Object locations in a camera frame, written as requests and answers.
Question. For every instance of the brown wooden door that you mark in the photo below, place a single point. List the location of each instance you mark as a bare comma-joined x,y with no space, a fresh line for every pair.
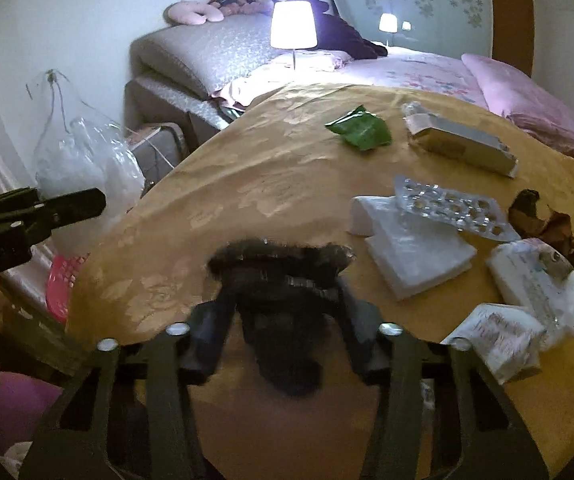
512,25

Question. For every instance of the book on nightstand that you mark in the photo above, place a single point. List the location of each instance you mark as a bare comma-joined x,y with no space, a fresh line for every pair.
144,136

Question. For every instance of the purple cloth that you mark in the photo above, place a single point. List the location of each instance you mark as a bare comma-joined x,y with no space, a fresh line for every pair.
17,415

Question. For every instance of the grey bed frame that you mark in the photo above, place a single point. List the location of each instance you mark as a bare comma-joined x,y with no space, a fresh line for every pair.
167,105

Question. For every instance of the bed with floral sheet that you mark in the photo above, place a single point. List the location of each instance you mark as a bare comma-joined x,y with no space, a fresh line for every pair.
417,70

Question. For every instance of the grey patterned pillow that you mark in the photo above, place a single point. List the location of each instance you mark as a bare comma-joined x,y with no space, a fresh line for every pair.
207,50

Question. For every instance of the dark purple clothing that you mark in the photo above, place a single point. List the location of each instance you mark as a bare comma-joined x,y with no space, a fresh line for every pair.
342,32

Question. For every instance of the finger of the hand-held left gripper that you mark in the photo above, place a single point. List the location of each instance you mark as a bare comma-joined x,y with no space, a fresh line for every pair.
72,207

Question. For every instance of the black fuzzy clump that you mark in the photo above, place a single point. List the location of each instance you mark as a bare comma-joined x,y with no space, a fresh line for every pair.
287,360

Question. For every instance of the wardrobe with flower decals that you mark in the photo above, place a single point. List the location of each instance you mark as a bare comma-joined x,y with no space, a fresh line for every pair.
417,0

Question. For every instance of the clear plastic bag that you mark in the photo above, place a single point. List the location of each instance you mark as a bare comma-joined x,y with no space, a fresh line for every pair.
87,160

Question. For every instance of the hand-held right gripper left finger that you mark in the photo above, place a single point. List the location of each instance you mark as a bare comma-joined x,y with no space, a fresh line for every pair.
207,340

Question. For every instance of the white table lamp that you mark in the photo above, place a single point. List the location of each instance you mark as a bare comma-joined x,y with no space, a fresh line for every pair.
294,25

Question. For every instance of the white red-printed paper packet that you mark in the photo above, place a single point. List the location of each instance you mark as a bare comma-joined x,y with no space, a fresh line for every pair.
497,340

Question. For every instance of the brown plush toy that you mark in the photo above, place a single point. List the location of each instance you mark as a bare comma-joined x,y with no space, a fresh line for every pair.
239,0

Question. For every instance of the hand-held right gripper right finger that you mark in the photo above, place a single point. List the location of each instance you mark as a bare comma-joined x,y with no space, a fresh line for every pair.
364,340

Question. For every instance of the dark red wrapper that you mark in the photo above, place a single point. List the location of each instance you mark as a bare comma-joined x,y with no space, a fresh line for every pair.
542,225

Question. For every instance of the silver pill blister pack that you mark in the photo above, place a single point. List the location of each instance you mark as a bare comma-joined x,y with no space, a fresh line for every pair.
457,210

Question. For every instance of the white printed tissue packet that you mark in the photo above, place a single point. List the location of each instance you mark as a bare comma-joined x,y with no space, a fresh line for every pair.
532,280

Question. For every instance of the pink neck pillow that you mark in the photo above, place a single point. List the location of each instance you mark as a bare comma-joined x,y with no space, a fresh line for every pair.
189,12

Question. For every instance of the yellow patterned tablecloth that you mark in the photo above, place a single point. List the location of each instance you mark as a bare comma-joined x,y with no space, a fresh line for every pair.
267,185

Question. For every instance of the green wrapper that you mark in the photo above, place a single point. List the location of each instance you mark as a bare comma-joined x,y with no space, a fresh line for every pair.
362,130

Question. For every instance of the grey nightstand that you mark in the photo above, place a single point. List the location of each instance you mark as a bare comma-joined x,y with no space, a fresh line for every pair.
162,152

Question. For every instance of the pink plastic basket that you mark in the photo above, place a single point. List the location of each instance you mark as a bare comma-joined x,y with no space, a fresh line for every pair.
62,285

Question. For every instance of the white silver carton box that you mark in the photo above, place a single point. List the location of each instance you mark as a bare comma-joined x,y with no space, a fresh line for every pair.
462,147

